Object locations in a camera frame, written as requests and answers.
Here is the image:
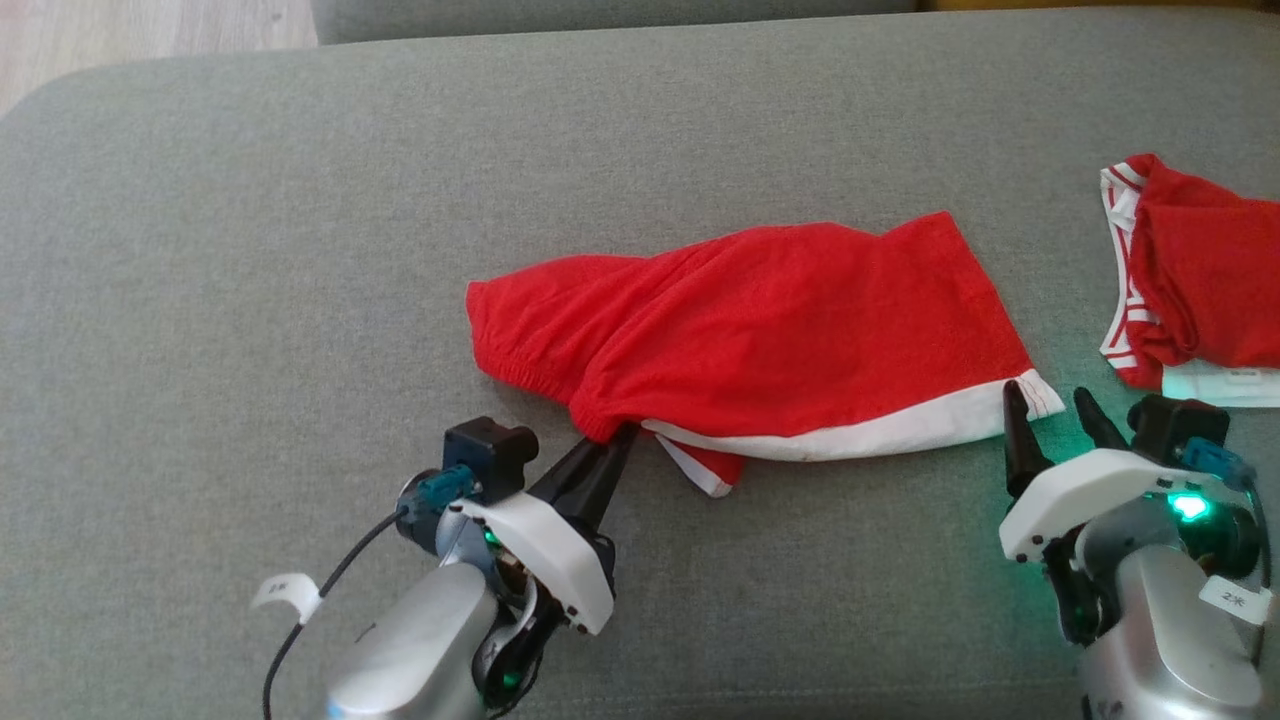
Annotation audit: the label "red white basketball jersey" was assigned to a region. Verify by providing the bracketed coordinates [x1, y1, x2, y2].
[1098, 153, 1280, 408]

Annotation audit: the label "black left camera cable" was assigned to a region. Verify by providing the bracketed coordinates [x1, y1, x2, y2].
[262, 505, 411, 720]

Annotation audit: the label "grey sofa seat cushion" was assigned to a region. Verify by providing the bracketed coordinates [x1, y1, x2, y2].
[0, 8, 1280, 720]

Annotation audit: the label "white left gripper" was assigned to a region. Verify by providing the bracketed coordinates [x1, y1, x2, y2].
[460, 425, 639, 708]

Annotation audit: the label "teal left cable connector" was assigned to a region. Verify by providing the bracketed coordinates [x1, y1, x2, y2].
[415, 465, 476, 511]

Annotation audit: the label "red shorts with white hem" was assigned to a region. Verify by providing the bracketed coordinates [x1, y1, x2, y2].
[465, 210, 1066, 498]

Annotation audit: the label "white cable label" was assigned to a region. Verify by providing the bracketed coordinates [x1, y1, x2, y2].
[1198, 575, 1273, 626]
[250, 572, 323, 626]

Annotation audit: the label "white right cable label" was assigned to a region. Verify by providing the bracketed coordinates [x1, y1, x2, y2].
[1198, 575, 1273, 626]

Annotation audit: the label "black camera cable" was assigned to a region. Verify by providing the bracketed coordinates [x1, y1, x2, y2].
[262, 505, 411, 720]
[1248, 480, 1274, 591]

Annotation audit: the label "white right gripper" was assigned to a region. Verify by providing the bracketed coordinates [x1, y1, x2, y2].
[998, 380, 1263, 646]

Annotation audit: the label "grey sofa back cushion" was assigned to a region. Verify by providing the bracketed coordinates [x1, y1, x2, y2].
[310, 0, 921, 46]

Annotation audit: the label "black right camera cable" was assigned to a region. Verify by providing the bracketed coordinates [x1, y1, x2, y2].
[1248, 480, 1274, 591]

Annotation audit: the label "teal cable connector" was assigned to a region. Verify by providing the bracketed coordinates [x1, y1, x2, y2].
[1180, 437, 1256, 491]
[415, 465, 476, 511]

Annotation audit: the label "white left cable label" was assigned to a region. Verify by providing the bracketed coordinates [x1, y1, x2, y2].
[250, 572, 323, 626]

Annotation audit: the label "teal right cable connector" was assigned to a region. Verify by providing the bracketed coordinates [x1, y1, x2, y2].
[1180, 437, 1256, 491]

